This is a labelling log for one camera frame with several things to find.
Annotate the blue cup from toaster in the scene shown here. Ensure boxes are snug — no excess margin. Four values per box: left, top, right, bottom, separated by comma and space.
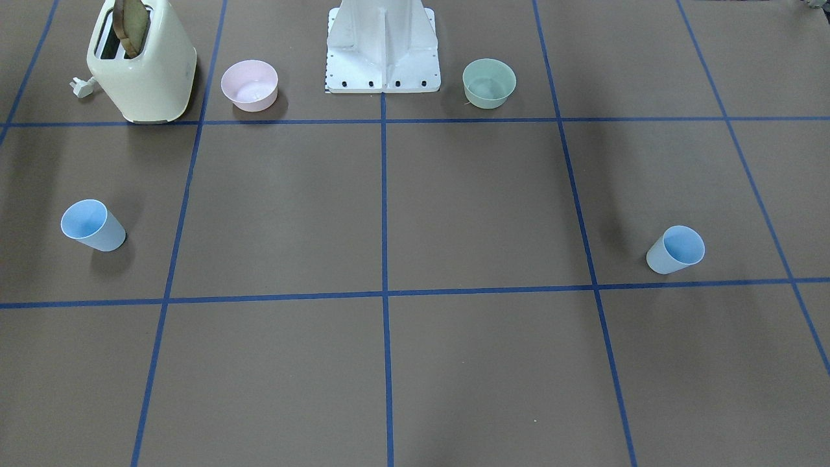
646, 225, 706, 274

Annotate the green plastic bowl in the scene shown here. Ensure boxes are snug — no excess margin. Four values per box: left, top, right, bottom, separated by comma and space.
462, 58, 517, 110

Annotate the pink plastic bowl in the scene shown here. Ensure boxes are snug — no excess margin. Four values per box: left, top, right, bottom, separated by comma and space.
220, 60, 279, 112

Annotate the cream two-slot toaster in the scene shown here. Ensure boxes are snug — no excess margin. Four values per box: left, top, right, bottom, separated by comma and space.
86, 1, 198, 124

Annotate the blue cup near toaster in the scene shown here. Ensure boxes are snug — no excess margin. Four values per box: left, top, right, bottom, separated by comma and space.
60, 199, 126, 252

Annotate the toast bread slice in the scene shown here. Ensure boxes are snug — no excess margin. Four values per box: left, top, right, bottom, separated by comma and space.
112, 0, 149, 59

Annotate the white toaster power plug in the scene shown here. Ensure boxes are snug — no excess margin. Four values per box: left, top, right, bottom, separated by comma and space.
70, 77, 98, 99

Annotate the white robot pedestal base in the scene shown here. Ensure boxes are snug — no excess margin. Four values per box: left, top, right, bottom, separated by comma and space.
324, 1, 442, 94

